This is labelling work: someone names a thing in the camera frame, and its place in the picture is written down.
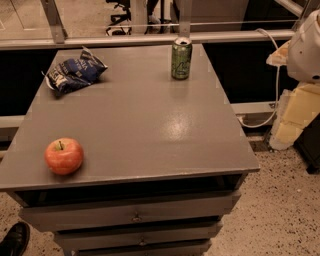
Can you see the blue chip bag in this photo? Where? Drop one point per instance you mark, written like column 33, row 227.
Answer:
column 75, row 73

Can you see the drawer with knob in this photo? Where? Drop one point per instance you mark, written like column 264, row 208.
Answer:
column 139, row 236
column 130, row 211

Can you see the bottom drawer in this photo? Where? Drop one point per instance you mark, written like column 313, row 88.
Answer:
column 181, row 248

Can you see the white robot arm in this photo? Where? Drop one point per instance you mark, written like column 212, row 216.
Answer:
column 301, row 54

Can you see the yellow foam blocks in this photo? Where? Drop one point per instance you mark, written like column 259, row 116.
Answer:
column 296, row 110

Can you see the middle drawer with knob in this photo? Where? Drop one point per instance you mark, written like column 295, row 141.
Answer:
column 139, row 236

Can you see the grey drawer cabinet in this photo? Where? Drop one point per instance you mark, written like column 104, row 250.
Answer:
column 143, row 133

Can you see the black office chair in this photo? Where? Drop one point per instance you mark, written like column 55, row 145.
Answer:
column 115, row 28

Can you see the green soda can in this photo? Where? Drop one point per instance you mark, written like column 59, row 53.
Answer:
column 181, row 58

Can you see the black shoe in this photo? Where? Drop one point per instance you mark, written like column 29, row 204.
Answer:
column 16, row 240

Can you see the red apple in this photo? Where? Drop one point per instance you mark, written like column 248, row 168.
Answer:
column 64, row 156

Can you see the top drawer with knob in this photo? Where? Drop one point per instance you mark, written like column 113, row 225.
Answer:
column 130, row 211

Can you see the metal railing frame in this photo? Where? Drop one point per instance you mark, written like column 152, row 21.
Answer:
column 48, row 24

